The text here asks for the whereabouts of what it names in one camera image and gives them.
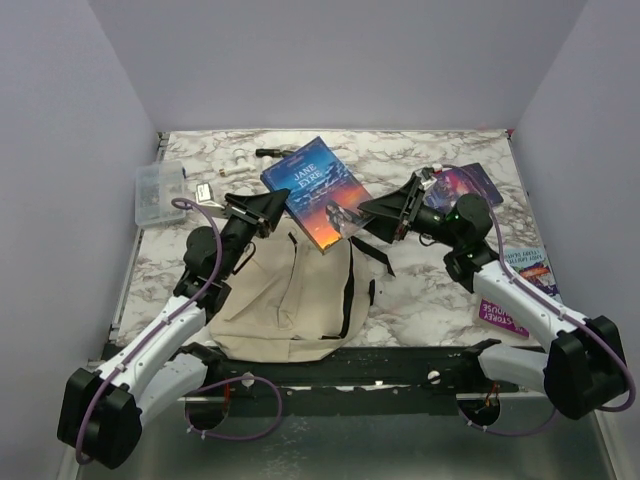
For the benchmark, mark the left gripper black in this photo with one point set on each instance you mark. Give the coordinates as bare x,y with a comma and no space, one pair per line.
264,209

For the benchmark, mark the Treehouse book purple cover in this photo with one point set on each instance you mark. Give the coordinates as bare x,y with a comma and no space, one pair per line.
491,314

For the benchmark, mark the beige student backpack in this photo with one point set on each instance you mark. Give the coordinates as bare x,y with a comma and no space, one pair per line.
290,303

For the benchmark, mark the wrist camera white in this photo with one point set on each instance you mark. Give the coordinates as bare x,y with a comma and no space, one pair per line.
429,176
204,195

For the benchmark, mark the Treehouse book blue cover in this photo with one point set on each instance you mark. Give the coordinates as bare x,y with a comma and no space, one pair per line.
532,264

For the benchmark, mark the dark purple book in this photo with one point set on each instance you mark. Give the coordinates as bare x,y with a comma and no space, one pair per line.
451,184

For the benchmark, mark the Jane Eyre blue book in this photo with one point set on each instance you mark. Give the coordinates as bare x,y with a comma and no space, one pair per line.
324,195

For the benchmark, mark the black cylindrical tool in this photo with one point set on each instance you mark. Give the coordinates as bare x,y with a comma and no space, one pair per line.
273,152

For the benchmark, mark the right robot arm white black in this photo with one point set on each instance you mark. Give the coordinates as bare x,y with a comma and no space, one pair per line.
483,270

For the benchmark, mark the white plastic pipe fitting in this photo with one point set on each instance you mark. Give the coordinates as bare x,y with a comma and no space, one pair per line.
240,165

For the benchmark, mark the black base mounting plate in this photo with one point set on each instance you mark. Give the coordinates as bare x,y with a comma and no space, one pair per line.
355,381

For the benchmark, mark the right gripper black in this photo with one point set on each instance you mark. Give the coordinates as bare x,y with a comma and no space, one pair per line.
391,219

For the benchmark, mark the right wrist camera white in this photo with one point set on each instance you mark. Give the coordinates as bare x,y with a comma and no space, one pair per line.
429,176

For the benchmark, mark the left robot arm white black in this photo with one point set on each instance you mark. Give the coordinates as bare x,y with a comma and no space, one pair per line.
104,411

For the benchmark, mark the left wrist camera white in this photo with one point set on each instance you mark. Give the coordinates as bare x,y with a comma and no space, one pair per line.
204,195

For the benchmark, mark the clear plastic organizer box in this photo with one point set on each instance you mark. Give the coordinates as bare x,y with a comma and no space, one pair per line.
156,185

